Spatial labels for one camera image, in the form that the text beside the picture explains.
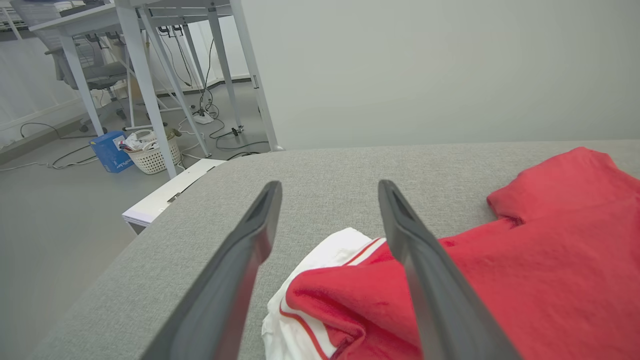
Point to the white desk with straight leg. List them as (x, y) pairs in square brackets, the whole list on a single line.
[(75, 22)]

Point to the grey mesh office chair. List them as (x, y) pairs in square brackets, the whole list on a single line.
[(100, 74)]

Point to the white power strip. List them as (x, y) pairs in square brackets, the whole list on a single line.
[(203, 118)]

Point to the white plastic laundry basket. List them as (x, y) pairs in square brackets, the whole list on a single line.
[(156, 159)]

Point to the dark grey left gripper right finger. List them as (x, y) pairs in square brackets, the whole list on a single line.
[(435, 295)]

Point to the white flat board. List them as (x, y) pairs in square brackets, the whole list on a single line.
[(155, 200)]

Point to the red white basketball jersey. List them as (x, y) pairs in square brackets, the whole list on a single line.
[(550, 280)]

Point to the blue cardboard box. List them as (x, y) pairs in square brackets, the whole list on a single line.
[(111, 155)]

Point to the clothes pile in basket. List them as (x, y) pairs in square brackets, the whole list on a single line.
[(136, 142)]

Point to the white desk with angled legs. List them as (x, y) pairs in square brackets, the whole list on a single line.
[(144, 75)]

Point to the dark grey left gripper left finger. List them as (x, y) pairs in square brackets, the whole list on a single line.
[(225, 295)]

